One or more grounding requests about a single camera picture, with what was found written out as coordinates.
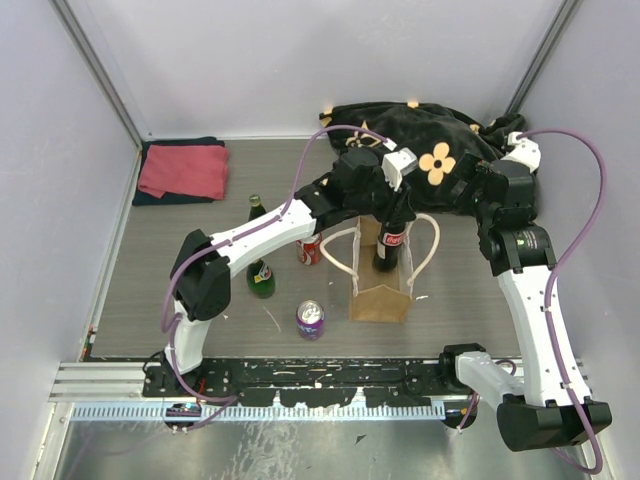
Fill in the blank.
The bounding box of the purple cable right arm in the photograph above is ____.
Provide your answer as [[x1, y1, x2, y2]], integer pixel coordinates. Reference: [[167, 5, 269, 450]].
[[509, 128, 609, 474]]

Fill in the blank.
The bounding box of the white slotted cable duct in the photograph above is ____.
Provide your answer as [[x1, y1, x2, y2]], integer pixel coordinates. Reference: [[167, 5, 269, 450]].
[[70, 401, 446, 422]]

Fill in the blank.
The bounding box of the red cola can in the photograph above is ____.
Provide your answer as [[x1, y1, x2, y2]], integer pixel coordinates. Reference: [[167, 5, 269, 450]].
[[296, 233, 322, 266]]

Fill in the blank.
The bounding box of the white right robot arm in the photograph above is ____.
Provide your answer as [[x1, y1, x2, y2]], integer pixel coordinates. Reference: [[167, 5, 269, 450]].
[[438, 154, 612, 452]]

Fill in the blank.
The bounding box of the glass cola bottle red cap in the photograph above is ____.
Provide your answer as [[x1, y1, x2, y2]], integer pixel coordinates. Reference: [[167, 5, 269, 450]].
[[373, 223, 407, 272]]

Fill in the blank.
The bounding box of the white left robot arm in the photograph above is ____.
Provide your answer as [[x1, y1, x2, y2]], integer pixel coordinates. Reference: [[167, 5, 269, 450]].
[[164, 148, 418, 396]]

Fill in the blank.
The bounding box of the dark teal folded cloth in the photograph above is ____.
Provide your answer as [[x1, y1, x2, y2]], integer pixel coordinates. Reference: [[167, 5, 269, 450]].
[[132, 136, 226, 206]]

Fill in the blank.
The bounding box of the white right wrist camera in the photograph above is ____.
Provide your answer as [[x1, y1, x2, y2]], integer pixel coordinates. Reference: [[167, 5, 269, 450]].
[[502, 132, 541, 173]]

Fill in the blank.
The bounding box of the burlap canvas cat-print bag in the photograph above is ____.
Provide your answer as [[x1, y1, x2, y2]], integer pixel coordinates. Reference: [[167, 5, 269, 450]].
[[320, 213, 441, 323]]

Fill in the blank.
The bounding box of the purple soda can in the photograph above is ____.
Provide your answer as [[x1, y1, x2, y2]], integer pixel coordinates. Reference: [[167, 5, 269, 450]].
[[296, 300, 325, 340]]

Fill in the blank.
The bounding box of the green bottle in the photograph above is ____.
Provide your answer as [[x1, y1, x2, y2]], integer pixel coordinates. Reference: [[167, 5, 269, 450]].
[[248, 194, 266, 221], [246, 259, 276, 298]]

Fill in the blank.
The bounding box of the black floral fleece blanket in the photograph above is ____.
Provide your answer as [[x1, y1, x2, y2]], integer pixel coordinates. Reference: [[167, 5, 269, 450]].
[[319, 101, 528, 215]]

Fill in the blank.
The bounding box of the black mounting base rail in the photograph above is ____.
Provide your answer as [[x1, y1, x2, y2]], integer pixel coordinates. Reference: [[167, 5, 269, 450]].
[[142, 357, 471, 408]]

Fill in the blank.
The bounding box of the aluminium frame rail front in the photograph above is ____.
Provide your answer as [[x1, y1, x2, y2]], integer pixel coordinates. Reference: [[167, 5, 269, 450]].
[[51, 362, 465, 403]]

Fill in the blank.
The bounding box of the green bottle far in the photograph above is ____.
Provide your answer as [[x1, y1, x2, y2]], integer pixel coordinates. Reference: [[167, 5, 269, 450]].
[[248, 194, 266, 221]]

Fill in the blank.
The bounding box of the pink folded cloth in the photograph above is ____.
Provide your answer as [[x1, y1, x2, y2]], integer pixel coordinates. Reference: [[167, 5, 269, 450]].
[[138, 145, 229, 200]]

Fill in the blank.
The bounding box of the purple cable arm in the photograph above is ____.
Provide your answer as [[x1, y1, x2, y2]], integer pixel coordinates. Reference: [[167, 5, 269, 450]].
[[160, 124, 396, 431], [509, 128, 609, 474]]

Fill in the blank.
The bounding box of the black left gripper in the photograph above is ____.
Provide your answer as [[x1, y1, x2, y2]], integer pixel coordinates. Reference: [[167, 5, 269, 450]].
[[347, 167, 417, 228]]

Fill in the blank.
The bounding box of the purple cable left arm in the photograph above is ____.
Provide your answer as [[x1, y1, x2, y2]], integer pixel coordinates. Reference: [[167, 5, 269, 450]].
[[160, 124, 396, 431]]

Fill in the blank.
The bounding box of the green bottle near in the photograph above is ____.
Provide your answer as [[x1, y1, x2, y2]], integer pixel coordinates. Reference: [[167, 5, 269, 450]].
[[246, 259, 276, 298]]

